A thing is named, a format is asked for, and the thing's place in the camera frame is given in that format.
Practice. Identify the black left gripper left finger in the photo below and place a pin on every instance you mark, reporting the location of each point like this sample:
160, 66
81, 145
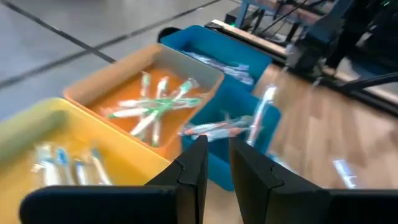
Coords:
140, 205

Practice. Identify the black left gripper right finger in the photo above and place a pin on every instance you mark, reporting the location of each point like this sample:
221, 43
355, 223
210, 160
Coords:
280, 205

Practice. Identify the green toothbrushes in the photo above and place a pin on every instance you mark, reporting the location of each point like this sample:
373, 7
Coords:
149, 121

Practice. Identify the yellow blue toothbrush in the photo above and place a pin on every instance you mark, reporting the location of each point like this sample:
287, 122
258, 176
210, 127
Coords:
49, 168

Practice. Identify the purple bristle toothbrush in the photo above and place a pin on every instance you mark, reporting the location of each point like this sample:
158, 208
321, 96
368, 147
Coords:
217, 62

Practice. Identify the yellow plastic bin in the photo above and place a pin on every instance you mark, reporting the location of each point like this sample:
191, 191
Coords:
124, 155

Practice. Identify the small teal plastic bin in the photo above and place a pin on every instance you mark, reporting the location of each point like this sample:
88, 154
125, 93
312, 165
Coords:
224, 105

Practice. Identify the orange plastic bin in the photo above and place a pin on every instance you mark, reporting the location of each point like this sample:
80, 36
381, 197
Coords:
118, 71

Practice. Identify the large teal-blue plastic bin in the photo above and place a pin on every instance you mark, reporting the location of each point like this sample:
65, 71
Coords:
217, 43

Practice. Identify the black aluminium rig frame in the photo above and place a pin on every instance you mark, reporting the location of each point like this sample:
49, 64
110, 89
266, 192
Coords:
357, 90

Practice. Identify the grey desk leg frame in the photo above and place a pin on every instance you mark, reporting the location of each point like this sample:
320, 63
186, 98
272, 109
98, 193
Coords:
323, 28

